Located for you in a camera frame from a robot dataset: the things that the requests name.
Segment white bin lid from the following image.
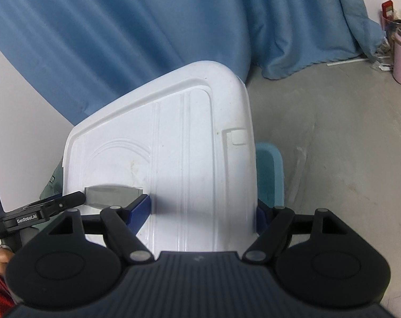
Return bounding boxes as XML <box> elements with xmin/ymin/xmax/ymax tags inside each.
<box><xmin>62</xmin><ymin>61</ymin><xmax>257</xmax><ymax>254</ymax></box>

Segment person left hand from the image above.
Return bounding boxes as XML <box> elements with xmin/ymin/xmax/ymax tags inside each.
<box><xmin>0</xmin><ymin>247</ymin><xmax>15</xmax><ymax>276</ymax></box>

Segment light blue plastic bin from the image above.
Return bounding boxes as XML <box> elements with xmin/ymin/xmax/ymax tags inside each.
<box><xmin>255</xmin><ymin>143</ymin><xmax>285</xmax><ymax>207</ymax></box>

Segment blue curtain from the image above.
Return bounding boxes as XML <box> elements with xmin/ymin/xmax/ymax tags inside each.
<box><xmin>0</xmin><ymin>0</ymin><xmax>384</xmax><ymax>124</ymax></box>

